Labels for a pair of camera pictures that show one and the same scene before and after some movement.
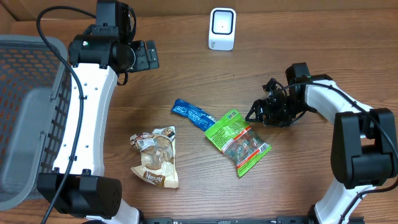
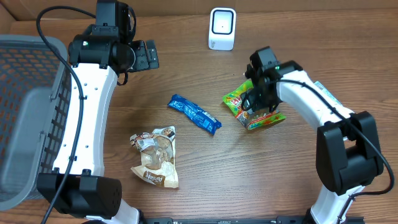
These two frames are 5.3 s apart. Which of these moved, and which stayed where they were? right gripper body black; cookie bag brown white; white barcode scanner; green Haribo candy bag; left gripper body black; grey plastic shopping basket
Moved: green Haribo candy bag; right gripper body black
Stayed: grey plastic shopping basket; left gripper body black; white barcode scanner; cookie bag brown white
